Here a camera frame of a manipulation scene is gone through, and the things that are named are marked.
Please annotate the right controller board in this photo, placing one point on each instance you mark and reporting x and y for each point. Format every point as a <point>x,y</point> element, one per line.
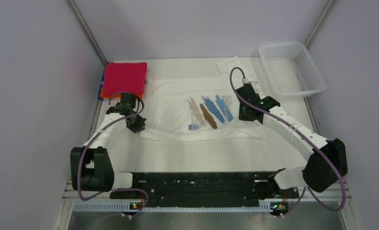
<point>275,208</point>

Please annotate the black mounting base rail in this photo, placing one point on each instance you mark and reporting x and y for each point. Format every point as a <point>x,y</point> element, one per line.
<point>205,189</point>

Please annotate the left aluminium frame post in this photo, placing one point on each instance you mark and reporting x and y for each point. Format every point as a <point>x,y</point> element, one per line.
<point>87,31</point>

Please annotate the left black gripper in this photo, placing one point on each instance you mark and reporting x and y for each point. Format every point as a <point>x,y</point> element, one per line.
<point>139,126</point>

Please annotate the orange folded t-shirt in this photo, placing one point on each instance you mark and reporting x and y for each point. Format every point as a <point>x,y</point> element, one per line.
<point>107,96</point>

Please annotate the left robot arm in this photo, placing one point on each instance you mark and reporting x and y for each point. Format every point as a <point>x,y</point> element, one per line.
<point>91,165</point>

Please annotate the blue folded t-shirt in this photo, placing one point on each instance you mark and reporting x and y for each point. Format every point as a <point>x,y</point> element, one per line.
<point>101,87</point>

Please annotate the controller board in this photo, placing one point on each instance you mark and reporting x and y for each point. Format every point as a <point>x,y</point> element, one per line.
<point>132,205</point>
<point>275,208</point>

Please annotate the aluminium frame post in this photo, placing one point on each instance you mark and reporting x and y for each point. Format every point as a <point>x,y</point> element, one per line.
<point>320,22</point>
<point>87,31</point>

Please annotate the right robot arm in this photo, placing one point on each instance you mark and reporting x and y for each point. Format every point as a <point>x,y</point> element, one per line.
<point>317,174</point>

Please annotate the white printed t-shirt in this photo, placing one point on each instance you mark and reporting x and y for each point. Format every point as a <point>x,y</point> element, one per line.
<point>198,109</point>

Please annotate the right aluminium frame post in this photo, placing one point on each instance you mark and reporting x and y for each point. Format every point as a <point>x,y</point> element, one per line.
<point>320,22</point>

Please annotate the white plastic basket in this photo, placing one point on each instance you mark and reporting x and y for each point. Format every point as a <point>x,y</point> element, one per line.
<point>291,71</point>

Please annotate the left controller board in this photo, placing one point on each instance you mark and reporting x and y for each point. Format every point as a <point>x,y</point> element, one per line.
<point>132,205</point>

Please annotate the red folded t-shirt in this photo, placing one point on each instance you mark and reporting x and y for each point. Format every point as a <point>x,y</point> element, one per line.
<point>125,77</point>

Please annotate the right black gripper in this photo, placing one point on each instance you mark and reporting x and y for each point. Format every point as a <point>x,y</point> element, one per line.
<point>243,117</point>

